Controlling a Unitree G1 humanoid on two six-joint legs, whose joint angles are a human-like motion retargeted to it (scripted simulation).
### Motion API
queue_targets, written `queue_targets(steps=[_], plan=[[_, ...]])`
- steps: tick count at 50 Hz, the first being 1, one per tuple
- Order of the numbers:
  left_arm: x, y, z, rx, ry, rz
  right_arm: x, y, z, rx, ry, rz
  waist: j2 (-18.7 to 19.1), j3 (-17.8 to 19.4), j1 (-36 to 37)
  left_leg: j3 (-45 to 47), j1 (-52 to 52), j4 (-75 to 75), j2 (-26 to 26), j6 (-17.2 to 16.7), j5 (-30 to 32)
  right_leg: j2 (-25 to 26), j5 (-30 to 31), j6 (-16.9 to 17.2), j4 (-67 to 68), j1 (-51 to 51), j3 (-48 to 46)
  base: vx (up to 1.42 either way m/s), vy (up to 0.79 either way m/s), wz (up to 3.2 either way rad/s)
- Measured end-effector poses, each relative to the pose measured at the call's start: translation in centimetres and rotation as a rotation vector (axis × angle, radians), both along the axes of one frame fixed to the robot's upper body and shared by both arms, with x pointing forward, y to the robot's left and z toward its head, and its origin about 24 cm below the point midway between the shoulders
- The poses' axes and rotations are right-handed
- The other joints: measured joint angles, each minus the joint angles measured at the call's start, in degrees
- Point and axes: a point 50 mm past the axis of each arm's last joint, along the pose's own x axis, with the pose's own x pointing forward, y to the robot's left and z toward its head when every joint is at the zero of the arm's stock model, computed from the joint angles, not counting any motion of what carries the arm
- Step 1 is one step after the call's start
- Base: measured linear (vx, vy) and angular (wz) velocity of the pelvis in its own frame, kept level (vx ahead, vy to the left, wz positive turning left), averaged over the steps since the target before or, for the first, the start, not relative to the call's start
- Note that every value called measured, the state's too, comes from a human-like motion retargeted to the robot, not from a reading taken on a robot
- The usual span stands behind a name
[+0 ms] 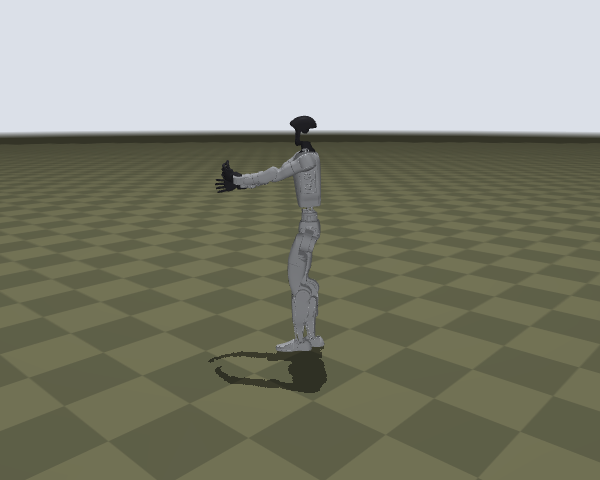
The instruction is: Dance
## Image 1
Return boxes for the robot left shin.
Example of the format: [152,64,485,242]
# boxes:
[292,289,310,344]

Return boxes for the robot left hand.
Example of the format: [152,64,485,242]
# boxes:
[222,160,242,183]

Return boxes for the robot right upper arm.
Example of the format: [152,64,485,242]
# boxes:
[270,151,299,170]

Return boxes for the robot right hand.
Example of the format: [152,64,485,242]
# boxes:
[215,174,247,193]

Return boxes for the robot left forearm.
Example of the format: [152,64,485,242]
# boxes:
[233,168,277,186]

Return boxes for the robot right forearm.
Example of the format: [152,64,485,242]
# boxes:
[240,182,269,189]

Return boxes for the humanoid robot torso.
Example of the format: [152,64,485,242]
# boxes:
[293,148,321,241]

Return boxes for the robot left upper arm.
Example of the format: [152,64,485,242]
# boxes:
[267,154,317,182]

